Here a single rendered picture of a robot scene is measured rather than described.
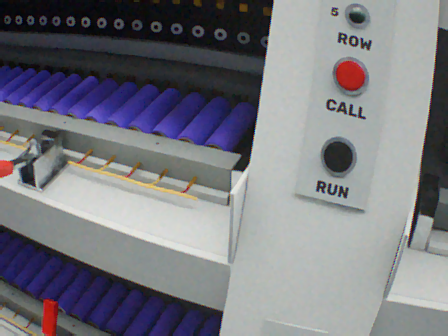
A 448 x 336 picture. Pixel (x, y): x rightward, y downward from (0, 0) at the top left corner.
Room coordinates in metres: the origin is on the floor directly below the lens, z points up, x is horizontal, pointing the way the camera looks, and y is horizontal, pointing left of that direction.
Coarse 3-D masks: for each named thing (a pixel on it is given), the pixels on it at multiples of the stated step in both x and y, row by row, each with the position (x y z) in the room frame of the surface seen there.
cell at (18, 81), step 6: (24, 72) 0.51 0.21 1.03; (30, 72) 0.51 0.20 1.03; (18, 78) 0.49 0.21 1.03; (24, 78) 0.50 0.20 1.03; (30, 78) 0.51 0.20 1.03; (12, 84) 0.48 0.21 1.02; (18, 84) 0.49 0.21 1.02; (0, 90) 0.47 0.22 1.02; (6, 90) 0.47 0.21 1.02; (12, 90) 0.48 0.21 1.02; (0, 96) 0.46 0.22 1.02; (6, 96) 0.47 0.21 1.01
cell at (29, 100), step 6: (60, 72) 0.50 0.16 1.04; (48, 78) 0.49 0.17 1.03; (54, 78) 0.49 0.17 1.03; (60, 78) 0.50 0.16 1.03; (42, 84) 0.48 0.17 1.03; (48, 84) 0.48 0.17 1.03; (54, 84) 0.49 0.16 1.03; (36, 90) 0.47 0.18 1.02; (42, 90) 0.47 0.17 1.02; (48, 90) 0.48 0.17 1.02; (30, 96) 0.46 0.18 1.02; (36, 96) 0.46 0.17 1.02; (42, 96) 0.47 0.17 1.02; (18, 102) 0.45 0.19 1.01; (24, 102) 0.45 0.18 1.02; (30, 102) 0.45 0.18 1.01
